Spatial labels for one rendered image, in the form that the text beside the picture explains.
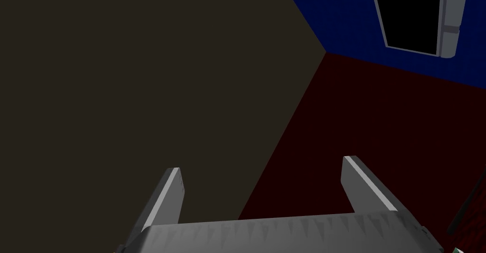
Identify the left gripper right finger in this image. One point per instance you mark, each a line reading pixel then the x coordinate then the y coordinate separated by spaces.
pixel 366 192

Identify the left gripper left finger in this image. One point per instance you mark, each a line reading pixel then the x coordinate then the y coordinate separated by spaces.
pixel 167 200

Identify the grey framed black window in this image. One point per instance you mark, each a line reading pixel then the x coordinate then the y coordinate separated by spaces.
pixel 412 17

